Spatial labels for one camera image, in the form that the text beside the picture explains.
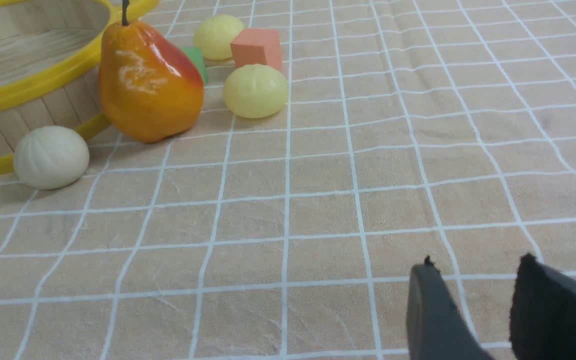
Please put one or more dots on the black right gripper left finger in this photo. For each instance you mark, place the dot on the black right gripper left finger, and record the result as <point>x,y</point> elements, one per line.
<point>434,327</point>

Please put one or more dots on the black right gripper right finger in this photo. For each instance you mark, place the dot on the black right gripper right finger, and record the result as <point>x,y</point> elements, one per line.
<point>542,312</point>

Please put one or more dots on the yellow bun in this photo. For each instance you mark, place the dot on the yellow bun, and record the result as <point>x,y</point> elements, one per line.
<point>213,37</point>
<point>255,91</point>

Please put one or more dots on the white bun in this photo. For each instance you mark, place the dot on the white bun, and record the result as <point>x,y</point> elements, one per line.
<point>51,157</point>

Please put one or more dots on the bamboo steamer tray yellow rims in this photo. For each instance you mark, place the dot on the bamboo steamer tray yellow rims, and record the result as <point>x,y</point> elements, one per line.
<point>49,56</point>

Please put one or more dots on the checkered peach tablecloth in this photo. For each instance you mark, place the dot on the checkered peach tablecloth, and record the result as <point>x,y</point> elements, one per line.
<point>441,128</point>

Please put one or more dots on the pink-orange foam cube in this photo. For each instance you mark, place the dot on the pink-orange foam cube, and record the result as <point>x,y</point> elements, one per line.
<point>257,46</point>

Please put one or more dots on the green foam cube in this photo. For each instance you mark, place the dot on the green foam cube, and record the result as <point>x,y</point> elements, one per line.
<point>196,57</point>

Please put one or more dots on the orange toy pear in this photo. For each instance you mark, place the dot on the orange toy pear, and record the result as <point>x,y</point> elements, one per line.
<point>148,88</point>

